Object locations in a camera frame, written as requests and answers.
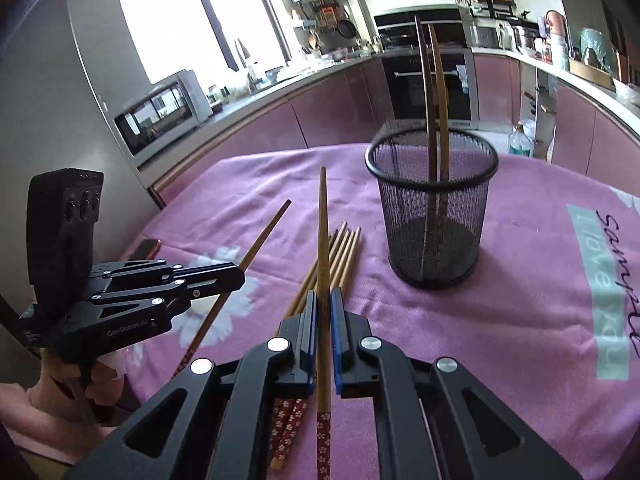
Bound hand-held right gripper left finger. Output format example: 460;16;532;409
62;290;318;480

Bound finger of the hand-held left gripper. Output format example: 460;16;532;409
92;259;238;286
90;267;247;321

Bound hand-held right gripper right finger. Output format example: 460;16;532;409
330;287;583;480

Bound wooden chopstick red patterned end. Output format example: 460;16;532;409
171;199;292;380
315;166;335;480

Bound bunch of wooden chopsticks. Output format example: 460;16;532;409
267;220;363;471

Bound black mesh holder cup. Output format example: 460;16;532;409
365;127;500;289

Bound light brown chopstick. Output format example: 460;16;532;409
427;23;451;261

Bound dark brown chopstick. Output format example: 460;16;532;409
414;15;441;271

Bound person's left forearm pink sleeve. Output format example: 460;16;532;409
0;360;118;463

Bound person's left hand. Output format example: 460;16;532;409
45;352;128;411

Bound small dark brown object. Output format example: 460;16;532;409
124;238;162;262

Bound white microwave oven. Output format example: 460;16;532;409
114;71;213;157

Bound pink printed tablecloth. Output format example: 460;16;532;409
120;142;640;480

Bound pink base cabinets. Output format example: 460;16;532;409
472;52;640;176
150;55;386;196

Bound kitchen window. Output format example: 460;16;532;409
114;0;291;86

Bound black built-in oven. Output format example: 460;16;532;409
380;50;478;123

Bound clear plastic oil bottle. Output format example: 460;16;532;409
507;124;535;161

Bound black range hood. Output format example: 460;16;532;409
374;7;463;51

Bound silver countertop appliance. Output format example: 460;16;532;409
470;22;501;50

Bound stainless steel pot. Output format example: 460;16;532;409
512;25;538;49

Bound wooden tray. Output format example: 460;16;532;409
569;57;616;90

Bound copper pink kettle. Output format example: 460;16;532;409
545;10;568;38

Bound green plastic bag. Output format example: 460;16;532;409
580;27;618;68

